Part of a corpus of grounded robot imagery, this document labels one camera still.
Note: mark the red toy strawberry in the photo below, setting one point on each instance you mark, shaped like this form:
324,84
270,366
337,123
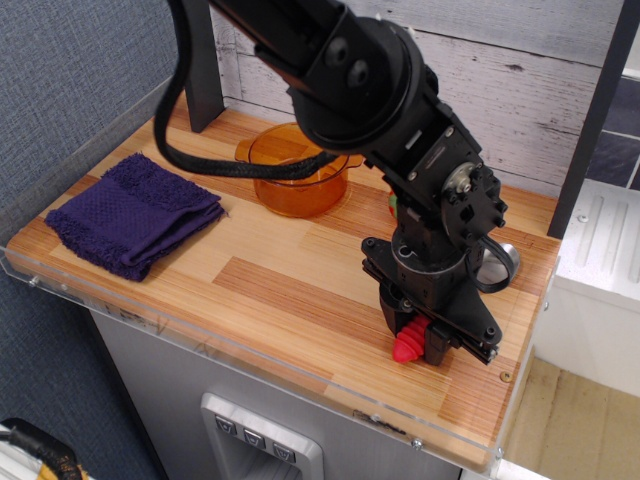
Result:
392,204

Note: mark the dark vertical post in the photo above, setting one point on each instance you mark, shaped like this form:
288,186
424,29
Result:
203,88
611,73

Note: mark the amber glass pot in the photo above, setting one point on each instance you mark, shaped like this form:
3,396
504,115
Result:
285,144

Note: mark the dark vertical post left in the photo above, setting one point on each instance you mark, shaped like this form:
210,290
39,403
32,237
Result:
203,88

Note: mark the grey toy fridge cabinet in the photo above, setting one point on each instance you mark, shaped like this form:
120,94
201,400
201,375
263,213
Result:
167,378

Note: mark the red handled metal spoon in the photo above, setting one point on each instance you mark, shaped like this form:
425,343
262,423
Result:
410,345

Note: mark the white toy sink unit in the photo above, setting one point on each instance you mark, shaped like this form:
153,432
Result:
589,324

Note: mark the silver dispenser panel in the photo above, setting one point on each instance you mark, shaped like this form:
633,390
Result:
249,446

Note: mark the yellow object at corner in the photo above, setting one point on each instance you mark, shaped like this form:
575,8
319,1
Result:
61,472

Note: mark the purple folded towel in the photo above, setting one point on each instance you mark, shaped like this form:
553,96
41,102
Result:
136,214

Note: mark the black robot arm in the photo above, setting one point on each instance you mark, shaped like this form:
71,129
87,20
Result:
360,86

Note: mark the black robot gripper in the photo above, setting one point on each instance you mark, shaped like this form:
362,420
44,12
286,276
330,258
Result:
409,279

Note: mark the dark vertical post right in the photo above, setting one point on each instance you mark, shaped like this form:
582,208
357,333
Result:
611,73

